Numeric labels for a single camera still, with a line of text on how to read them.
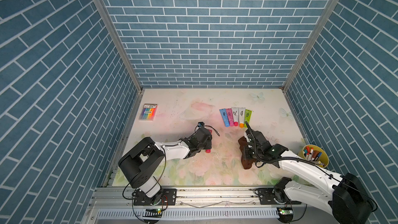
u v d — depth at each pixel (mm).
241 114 1037
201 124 830
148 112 1048
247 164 806
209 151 868
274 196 681
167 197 733
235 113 1046
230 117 1020
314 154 766
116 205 750
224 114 1044
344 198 398
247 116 1029
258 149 647
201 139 705
